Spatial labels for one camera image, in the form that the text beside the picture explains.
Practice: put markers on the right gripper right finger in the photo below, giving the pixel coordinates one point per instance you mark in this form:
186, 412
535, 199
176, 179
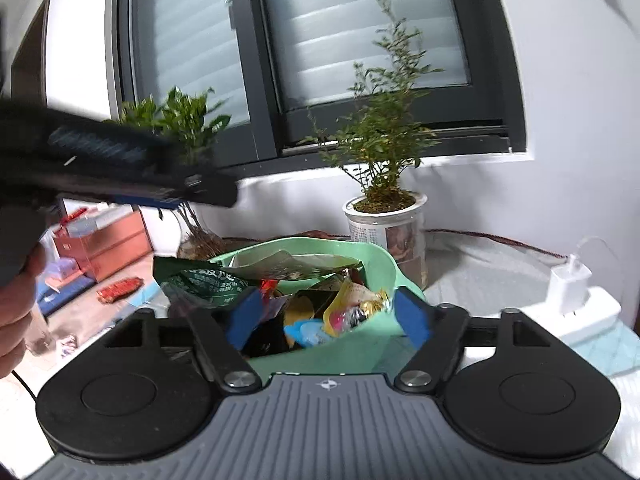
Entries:
436, 332

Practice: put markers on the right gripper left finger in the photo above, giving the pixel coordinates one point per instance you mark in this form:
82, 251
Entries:
221, 334

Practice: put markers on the green snack bag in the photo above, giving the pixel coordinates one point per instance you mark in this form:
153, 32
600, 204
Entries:
219, 283

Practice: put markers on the snacks inside bowl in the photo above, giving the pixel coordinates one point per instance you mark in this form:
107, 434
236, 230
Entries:
315, 315

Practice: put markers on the person's left hand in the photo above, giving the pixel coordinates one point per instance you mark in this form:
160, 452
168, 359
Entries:
16, 301

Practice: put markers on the green plastic snack bowl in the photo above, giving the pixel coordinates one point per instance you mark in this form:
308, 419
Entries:
364, 336

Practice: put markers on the dark wooden door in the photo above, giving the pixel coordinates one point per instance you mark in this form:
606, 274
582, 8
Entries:
23, 77

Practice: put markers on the orange storage boxes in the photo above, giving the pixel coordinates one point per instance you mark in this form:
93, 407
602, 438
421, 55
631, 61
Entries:
108, 250

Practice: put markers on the purple small box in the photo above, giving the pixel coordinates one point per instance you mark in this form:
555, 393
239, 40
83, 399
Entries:
61, 272

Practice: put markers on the red wrapped candy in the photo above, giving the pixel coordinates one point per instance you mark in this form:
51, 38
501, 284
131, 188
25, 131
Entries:
121, 289

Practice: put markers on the white USB charger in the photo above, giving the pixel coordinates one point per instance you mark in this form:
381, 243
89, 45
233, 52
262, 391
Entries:
568, 286

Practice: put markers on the leafy plant in glass vase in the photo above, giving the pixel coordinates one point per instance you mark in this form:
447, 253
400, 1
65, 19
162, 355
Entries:
193, 124

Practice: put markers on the white power strip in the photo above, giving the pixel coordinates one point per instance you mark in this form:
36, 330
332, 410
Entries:
598, 314

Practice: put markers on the feathery plant in white pot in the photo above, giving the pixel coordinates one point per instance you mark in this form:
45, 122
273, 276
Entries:
379, 140

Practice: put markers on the dark framed window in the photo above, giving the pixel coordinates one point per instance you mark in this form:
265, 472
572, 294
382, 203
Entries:
281, 69

